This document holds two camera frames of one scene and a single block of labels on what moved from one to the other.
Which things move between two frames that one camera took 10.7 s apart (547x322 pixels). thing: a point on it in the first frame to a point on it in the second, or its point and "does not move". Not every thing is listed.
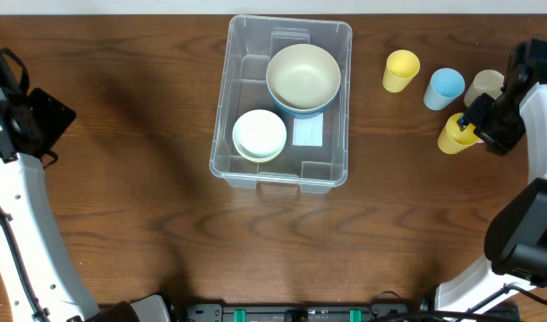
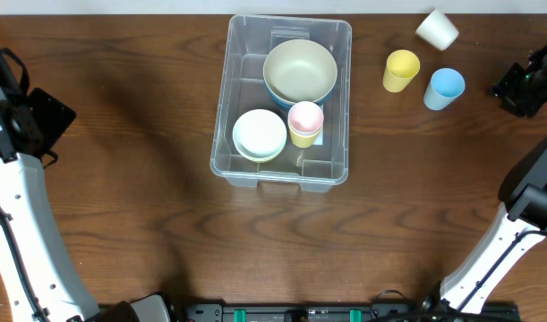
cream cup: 485,81 to 438,29
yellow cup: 454,140 to 303,142
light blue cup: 445,86 does not move
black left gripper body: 49,116 does not move
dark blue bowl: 303,114 to 286,102
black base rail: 417,311 does not move
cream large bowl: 303,76 does not move
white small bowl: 259,135 does not move
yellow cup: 402,67 does not move
